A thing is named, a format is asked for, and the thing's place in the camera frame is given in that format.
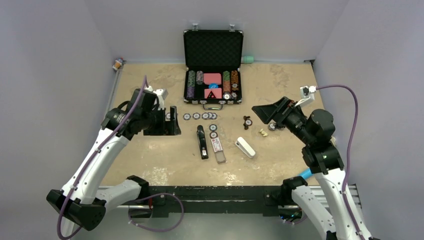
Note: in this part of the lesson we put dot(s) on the blue cylinder tool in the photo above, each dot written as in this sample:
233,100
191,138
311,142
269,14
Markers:
306,174

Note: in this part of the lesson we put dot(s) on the red card deck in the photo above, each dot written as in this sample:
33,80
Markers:
213,93

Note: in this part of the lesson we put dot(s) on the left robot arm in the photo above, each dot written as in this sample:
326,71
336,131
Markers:
80,203

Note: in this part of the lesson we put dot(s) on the poker chip row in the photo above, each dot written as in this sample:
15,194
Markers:
212,115
186,116
196,116
205,116

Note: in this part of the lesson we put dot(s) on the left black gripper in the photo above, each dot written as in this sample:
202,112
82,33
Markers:
169,127

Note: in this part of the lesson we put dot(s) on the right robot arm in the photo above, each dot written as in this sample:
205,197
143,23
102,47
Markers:
341,220

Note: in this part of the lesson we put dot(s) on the pink card deck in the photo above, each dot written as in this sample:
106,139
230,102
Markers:
212,78

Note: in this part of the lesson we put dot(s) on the green cylinder object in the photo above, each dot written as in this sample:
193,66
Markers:
247,59

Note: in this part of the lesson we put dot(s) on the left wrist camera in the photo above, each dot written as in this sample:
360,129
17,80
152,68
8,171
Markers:
161,95

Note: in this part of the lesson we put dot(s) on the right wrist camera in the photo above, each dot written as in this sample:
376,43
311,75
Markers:
307,95

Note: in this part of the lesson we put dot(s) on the white stapler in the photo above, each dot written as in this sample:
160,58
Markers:
242,144

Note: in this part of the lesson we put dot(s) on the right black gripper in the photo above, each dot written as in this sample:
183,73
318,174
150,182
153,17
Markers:
267,112

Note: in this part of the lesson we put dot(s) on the staple box with clear lid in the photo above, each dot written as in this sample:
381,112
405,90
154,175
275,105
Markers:
218,150

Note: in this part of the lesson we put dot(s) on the black stapler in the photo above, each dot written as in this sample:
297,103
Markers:
201,137

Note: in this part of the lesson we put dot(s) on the cream small object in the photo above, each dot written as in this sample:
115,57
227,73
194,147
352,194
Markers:
263,133

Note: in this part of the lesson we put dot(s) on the black poker chip case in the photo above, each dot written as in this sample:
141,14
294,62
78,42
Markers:
213,51

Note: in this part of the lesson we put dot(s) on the blue dealer chip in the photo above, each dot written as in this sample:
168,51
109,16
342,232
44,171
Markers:
213,86

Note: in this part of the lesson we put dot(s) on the small orange bottle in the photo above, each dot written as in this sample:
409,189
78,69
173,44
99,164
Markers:
118,63

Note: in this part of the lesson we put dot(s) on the poker chip near staple box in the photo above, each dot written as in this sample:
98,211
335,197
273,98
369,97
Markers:
213,135

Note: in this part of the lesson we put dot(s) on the poker chip above staple box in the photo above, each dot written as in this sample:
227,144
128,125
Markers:
212,127

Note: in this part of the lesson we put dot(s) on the poker chip right side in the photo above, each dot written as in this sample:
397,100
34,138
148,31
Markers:
272,126

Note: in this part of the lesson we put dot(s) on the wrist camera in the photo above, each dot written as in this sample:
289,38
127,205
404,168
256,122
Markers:
307,95
161,95

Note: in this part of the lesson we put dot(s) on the brown figure toy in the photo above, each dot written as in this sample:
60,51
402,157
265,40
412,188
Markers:
247,122

